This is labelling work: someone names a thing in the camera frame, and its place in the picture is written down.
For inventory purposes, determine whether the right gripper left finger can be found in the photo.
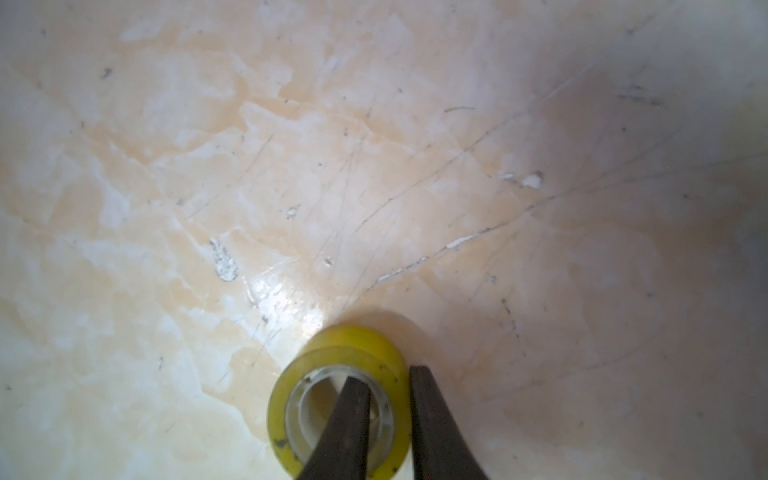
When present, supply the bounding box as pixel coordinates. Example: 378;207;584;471
298;377;371;480

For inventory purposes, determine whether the yellow tape roll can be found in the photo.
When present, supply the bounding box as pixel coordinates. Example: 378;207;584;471
266;324;413;480

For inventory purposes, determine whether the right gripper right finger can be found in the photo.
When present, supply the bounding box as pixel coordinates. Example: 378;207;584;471
409;365;487;479

